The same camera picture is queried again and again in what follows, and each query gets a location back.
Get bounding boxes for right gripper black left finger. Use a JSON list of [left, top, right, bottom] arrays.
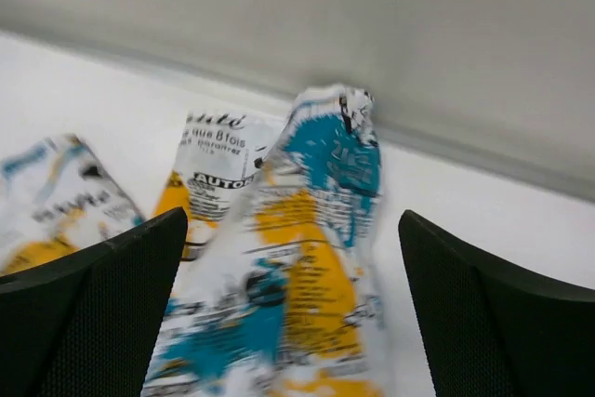
[[1, 207, 187, 396]]

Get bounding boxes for printed white teal yellow shorts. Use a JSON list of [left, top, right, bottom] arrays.
[[1, 85, 385, 396]]

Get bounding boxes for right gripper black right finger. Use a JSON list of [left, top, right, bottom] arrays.
[[399, 210, 594, 396]]

